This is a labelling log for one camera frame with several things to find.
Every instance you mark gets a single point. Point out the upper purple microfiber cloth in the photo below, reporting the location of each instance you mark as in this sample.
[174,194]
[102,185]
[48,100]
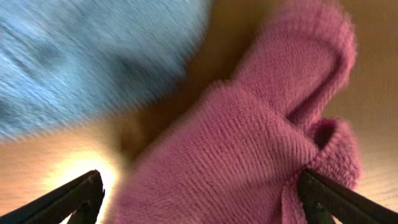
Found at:
[238,155]

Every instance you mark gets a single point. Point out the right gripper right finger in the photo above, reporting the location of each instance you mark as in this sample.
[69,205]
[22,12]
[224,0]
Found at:
[324,200]

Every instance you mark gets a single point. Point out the blue microfiber cloth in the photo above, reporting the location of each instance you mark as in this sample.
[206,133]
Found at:
[64,61]

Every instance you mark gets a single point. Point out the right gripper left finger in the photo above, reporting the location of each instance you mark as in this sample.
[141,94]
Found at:
[79,201]

